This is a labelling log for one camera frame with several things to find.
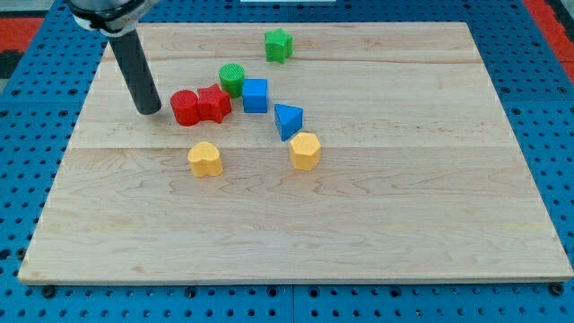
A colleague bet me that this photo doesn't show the yellow hexagon block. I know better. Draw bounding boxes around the yellow hexagon block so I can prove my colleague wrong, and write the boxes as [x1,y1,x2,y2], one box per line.
[290,132,321,170]

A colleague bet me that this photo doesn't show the blue cube block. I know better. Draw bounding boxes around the blue cube block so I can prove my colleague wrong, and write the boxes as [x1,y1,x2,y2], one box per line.
[242,78,268,113]

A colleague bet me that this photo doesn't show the green cylinder block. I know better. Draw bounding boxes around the green cylinder block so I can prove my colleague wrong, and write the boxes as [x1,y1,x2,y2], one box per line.
[219,63,245,98]

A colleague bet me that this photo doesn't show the blue triangle block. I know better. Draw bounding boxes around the blue triangle block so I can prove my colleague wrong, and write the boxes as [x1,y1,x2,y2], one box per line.
[274,104,303,141]

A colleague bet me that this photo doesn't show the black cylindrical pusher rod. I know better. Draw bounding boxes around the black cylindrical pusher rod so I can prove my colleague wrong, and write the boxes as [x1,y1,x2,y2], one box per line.
[109,30,161,115]

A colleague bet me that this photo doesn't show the wooden board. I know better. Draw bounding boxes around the wooden board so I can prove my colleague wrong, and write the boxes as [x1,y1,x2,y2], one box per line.
[19,22,573,285]

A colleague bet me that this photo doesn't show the red cylinder block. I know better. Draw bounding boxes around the red cylinder block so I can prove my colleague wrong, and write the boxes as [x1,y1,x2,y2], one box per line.
[170,90,200,127]

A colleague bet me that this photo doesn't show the yellow heart block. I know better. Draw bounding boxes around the yellow heart block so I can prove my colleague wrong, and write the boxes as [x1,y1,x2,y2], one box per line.
[187,141,223,178]

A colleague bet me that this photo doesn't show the green star block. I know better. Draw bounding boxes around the green star block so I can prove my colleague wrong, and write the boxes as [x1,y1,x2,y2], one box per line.
[265,28,293,64]

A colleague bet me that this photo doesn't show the red star block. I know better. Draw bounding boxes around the red star block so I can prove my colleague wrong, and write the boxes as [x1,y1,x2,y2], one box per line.
[197,83,231,124]

